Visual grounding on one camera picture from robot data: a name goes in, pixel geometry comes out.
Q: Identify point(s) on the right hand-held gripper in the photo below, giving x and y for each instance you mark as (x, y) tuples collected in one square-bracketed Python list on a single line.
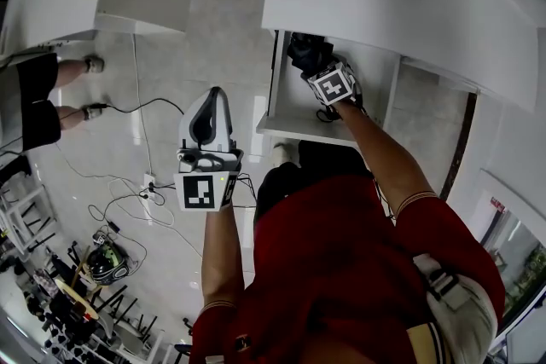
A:
[(335, 85)]

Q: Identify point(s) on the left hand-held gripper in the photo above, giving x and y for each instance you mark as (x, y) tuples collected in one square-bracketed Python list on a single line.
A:
[(198, 192)]

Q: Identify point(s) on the black garment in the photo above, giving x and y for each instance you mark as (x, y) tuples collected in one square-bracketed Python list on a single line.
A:
[(307, 55)]

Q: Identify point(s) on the person's right forearm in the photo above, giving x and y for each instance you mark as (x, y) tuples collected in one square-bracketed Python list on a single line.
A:
[(384, 153)]

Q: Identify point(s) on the white shoulder bag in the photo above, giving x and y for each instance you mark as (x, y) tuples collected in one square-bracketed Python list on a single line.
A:
[(469, 311)]

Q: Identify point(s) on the person's left forearm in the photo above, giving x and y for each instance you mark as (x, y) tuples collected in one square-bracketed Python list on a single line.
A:
[(219, 251)]

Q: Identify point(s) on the person's white shoe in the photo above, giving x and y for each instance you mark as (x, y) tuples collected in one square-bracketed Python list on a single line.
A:
[(281, 153)]

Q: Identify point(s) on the white power strip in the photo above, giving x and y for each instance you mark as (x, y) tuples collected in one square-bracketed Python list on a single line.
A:
[(149, 186)]

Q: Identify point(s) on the person's black trousers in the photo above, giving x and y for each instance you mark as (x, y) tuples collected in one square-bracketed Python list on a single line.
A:
[(277, 187)]

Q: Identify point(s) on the dark patterned helmet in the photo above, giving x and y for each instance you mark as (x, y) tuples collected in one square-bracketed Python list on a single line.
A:
[(106, 264)]

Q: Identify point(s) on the person's red shirt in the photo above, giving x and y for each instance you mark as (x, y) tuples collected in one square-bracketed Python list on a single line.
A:
[(324, 260)]

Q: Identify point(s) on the round yellow table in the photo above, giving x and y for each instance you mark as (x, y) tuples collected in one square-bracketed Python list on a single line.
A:
[(72, 294)]

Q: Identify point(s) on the dark framed window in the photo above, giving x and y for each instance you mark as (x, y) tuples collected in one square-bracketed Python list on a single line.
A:
[(516, 251)]

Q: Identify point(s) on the small red wall sign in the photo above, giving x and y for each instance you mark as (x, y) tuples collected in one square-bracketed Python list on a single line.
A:
[(497, 203)]

